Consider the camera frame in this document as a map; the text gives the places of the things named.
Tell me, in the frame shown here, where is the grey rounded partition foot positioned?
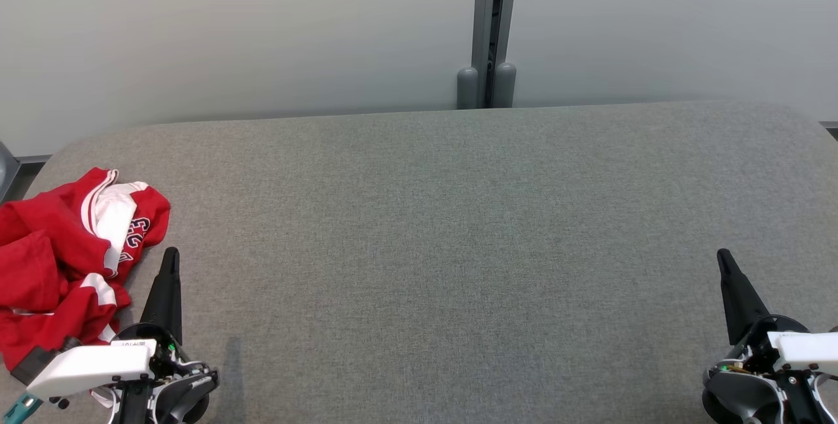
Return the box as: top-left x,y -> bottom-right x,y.
492,62 -> 517,109
456,66 -> 481,110

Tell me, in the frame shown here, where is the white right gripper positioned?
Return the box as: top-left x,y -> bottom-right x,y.
716,249 -> 838,372

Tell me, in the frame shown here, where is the teal cable connector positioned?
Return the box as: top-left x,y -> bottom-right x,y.
0,393 -> 43,424

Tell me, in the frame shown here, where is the red Bulls 23 jersey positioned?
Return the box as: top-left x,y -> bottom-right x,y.
0,179 -> 135,372

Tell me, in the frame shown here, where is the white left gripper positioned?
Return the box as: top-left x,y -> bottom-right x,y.
26,247 -> 183,402

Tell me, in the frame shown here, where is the grey partition post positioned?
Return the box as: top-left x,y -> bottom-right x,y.
471,0 -> 521,109

